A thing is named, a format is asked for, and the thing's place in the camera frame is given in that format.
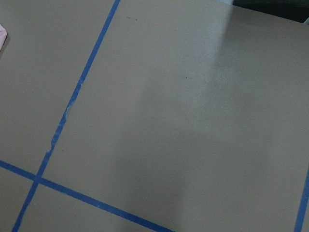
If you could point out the pink snoopy t-shirt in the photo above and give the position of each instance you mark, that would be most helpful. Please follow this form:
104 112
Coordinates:
3 36

